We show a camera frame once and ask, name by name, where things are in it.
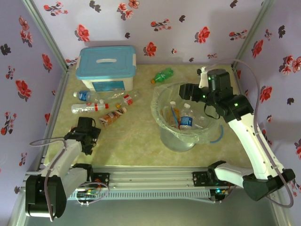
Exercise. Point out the brown orange drink bottle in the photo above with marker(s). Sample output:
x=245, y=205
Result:
x=110, y=117

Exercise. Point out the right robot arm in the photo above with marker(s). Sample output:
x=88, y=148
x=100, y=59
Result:
x=249, y=141

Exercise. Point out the aluminium side rail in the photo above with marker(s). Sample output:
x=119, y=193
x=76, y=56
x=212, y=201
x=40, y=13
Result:
x=56, y=108

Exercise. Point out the clear bottle white cap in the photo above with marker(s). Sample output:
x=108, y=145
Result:
x=113, y=96

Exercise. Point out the blue label water bottle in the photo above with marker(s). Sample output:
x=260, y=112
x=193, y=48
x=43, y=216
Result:
x=187, y=121
x=83, y=95

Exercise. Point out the white capped orange label bottle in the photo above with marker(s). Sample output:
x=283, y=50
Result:
x=175, y=115

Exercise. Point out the green circuit board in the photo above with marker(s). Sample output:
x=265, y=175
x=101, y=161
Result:
x=87, y=193

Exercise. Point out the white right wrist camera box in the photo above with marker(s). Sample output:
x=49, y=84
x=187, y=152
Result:
x=202, y=80

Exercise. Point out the blue lidded storage box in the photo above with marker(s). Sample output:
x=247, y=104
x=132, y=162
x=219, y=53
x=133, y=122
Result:
x=105, y=70

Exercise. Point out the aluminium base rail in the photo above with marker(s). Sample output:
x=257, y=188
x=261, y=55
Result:
x=150, y=179

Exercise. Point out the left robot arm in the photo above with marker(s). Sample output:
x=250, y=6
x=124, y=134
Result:
x=68, y=150

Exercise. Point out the green bottle yellow cap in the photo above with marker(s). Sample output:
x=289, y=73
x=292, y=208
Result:
x=163, y=75

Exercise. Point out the bin with clear plastic liner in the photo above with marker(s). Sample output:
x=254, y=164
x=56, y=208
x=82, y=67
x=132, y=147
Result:
x=188, y=139

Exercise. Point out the aluminium frame post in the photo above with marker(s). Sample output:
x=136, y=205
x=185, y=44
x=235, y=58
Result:
x=44, y=30
x=254, y=26

